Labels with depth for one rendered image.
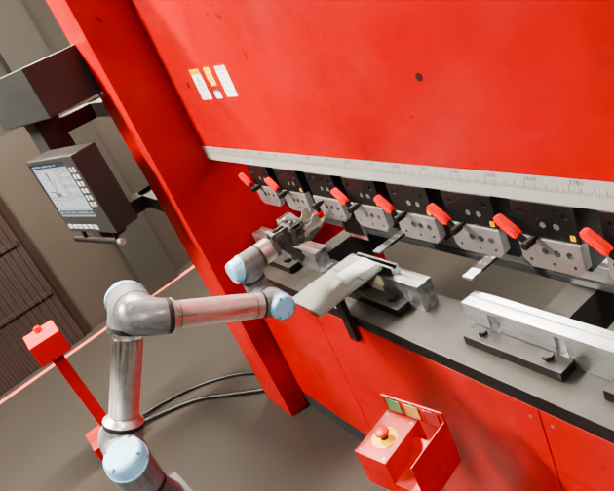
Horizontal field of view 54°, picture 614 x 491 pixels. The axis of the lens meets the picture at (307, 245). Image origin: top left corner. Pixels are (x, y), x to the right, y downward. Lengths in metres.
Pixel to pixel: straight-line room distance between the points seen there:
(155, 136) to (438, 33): 1.51
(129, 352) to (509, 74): 1.19
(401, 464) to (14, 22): 3.98
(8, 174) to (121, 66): 2.52
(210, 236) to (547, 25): 1.85
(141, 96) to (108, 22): 0.29
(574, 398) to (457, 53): 0.80
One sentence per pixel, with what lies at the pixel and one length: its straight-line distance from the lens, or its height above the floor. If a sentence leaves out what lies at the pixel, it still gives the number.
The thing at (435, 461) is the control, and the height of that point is 0.75.
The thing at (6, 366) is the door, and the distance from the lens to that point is 5.09.
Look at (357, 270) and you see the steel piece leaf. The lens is 1.97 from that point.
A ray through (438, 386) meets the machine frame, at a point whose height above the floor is 0.72.
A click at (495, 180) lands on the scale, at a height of 1.38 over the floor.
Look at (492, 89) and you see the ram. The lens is 1.23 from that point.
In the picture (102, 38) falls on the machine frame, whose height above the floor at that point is 1.93.
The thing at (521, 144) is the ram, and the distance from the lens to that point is 1.25.
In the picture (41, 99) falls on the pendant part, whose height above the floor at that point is 1.82.
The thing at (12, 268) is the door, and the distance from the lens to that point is 4.91.
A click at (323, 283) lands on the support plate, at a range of 1.98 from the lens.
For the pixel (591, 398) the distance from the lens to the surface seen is 1.51.
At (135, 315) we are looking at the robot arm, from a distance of 1.61.
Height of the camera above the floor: 1.95
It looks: 25 degrees down
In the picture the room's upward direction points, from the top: 24 degrees counter-clockwise
